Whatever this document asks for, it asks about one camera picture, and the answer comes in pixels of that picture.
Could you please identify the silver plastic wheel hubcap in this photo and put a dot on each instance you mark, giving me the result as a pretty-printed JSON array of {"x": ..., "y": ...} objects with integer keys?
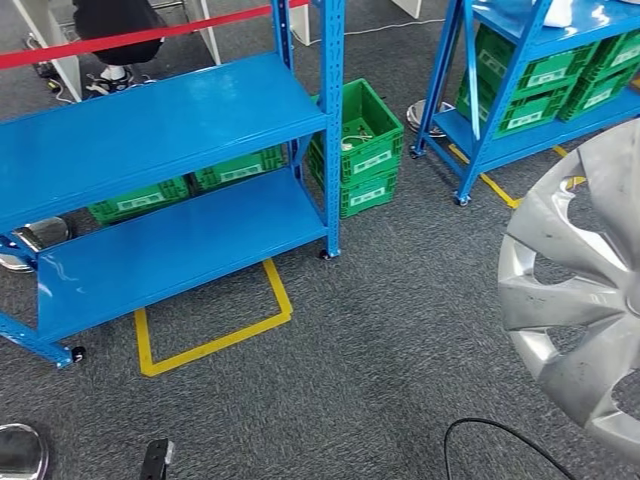
[{"x": 564, "y": 298}]

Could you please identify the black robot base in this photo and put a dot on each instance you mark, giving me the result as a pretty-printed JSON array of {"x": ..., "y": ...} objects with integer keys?
[{"x": 155, "y": 460}]

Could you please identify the blue metal shelf rack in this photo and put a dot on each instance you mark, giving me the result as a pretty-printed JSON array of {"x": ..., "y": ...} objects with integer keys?
[
  {"x": 150, "y": 132},
  {"x": 500, "y": 142}
]

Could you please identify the white plastic part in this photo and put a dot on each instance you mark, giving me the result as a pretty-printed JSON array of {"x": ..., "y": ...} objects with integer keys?
[{"x": 557, "y": 13}]

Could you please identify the green plastic crate with label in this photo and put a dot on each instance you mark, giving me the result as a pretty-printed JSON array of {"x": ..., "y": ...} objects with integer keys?
[
  {"x": 620, "y": 56},
  {"x": 525, "y": 116},
  {"x": 545, "y": 73},
  {"x": 367, "y": 197},
  {"x": 140, "y": 202},
  {"x": 595, "y": 96},
  {"x": 235, "y": 173}
]

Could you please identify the open green plastic crate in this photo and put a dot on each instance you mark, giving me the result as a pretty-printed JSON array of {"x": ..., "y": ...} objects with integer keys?
[{"x": 370, "y": 162}]

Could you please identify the white desk side panel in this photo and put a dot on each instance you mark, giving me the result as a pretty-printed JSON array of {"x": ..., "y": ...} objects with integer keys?
[
  {"x": 205, "y": 30},
  {"x": 55, "y": 60},
  {"x": 407, "y": 6},
  {"x": 300, "y": 25}
]

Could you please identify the yellow floor tape square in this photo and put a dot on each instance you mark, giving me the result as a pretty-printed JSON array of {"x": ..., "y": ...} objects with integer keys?
[{"x": 495, "y": 189}]

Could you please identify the red barrier belt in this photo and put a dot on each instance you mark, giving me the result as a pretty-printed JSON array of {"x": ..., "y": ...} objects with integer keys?
[{"x": 125, "y": 38}]

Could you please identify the person seated at desk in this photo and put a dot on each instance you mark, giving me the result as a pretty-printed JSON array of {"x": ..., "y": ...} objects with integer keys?
[{"x": 115, "y": 26}]

